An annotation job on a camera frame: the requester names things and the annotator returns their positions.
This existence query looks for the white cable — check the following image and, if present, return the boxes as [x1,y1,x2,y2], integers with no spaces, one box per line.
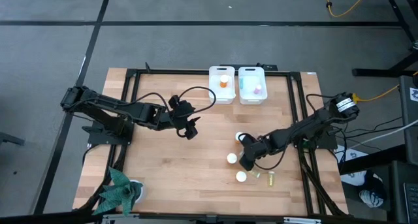
[346,119,418,150]

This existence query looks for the black computer cabinet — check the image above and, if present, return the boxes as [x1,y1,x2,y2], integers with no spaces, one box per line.
[400,75,418,166]

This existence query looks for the silver aluminium bar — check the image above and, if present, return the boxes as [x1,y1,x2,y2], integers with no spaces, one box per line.
[101,216,132,224]

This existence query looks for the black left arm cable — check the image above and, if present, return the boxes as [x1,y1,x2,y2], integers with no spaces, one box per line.
[130,86,217,116]

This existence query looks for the black aluminium table frame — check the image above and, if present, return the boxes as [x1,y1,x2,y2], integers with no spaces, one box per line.
[73,68,349,224]

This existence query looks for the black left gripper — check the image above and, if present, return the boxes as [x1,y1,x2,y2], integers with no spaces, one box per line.
[169,94,201,140]

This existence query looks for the white blue printed bag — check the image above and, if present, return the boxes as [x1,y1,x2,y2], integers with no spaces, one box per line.
[334,144,388,209]

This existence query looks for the black desk leg frame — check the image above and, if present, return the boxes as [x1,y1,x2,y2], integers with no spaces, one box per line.
[351,0,418,78]

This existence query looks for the black chair base leg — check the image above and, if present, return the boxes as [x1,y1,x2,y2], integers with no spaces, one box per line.
[0,131,25,146]

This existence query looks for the black power strip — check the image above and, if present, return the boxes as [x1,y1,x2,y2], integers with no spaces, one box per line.
[219,63,279,72]

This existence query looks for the yellow floor cable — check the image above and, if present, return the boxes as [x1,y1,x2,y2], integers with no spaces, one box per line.
[315,0,372,18]
[351,70,418,103]

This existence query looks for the green snake plant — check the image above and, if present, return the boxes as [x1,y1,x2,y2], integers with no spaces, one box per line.
[93,167,144,217]

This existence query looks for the silver metal bracket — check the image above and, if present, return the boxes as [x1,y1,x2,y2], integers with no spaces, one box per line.
[283,216,323,224]

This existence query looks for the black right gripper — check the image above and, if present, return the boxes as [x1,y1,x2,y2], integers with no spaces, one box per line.
[240,133,274,172]

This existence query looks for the white plastic bin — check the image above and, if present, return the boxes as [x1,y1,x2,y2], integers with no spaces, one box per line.
[208,65,236,105]
[238,66,268,106]

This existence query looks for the white plant pot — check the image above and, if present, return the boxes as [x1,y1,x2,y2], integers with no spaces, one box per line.
[129,179,146,204]

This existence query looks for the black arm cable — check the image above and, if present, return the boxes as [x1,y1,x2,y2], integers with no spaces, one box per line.
[130,86,217,116]
[257,144,291,171]

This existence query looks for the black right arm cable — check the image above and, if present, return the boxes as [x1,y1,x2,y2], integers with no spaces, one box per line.
[257,144,291,171]

